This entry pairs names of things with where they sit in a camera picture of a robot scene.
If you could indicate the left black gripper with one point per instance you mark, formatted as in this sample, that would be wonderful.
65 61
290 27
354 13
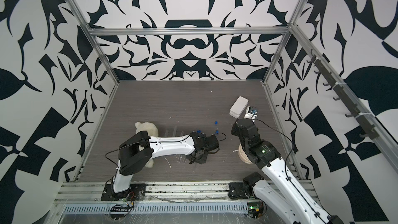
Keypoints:
202 161

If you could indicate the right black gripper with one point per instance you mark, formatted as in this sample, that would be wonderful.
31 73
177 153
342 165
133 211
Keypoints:
235 128

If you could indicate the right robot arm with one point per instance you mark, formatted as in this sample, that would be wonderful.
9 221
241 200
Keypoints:
292 203

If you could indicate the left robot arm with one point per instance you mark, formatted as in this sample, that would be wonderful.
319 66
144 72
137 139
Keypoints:
136 152

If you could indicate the white rectangular box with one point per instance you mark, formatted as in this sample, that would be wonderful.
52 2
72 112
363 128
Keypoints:
238 107

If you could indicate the right electronics board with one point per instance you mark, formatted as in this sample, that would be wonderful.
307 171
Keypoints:
256 209

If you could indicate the electronics board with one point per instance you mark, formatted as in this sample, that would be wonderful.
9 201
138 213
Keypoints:
120 211
256 209

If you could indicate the left electronics board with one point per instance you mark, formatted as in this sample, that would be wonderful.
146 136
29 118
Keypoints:
120 211

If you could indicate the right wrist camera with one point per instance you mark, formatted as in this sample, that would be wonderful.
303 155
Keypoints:
251 113

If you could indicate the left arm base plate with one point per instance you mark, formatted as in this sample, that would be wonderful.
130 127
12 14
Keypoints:
134 192

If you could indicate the black wall hook rail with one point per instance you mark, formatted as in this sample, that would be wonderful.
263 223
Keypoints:
346 96

